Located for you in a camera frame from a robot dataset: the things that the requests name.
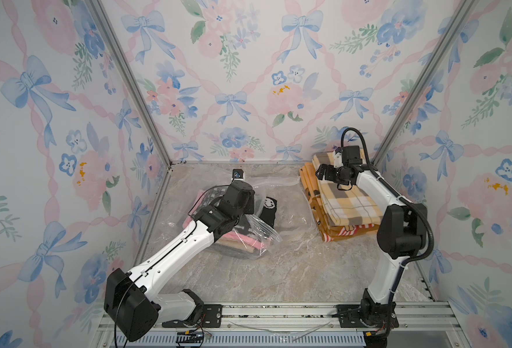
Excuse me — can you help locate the pink fleece blanket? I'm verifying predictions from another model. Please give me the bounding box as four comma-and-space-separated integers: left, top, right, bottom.
182, 186, 271, 258

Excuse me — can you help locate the aluminium corner post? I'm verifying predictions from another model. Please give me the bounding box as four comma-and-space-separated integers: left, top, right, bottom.
85, 0, 172, 171
372, 0, 477, 165

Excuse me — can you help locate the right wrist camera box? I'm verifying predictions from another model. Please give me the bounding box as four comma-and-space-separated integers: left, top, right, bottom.
333, 148, 344, 168

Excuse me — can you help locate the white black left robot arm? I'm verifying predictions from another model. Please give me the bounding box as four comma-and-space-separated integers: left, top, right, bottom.
104, 180, 255, 342

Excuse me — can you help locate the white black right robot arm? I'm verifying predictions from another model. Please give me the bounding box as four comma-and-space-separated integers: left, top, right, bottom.
315, 146, 434, 337

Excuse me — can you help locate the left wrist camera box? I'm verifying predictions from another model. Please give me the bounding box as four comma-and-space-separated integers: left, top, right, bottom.
231, 168, 244, 182

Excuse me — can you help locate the left rear aluminium corner post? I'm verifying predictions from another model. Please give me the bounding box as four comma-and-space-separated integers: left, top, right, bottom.
85, 0, 172, 171

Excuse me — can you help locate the black white knit blanket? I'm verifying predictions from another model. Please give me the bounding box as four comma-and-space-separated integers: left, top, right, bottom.
219, 191, 280, 249

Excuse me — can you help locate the orange cartoon print blanket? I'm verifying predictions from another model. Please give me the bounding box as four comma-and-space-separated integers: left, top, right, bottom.
299, 162, 379, 242

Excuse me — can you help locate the right rear aluminium corner post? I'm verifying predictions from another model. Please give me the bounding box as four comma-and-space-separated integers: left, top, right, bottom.
372, 0, 477, 165

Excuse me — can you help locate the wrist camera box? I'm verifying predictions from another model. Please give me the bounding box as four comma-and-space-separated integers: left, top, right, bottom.
231, 168, 244, 182
333, 148, 344, 168

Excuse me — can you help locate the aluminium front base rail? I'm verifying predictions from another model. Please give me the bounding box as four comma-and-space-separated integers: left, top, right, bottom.
90, 302, 471, 347

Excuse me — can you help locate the clear plastic vacuum bag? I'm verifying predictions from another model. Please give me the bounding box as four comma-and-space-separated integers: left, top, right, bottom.
169, 175, 318, 259

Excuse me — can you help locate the left floor aluminium rail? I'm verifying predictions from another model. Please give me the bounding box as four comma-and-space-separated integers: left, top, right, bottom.
134, 165, 173, 265

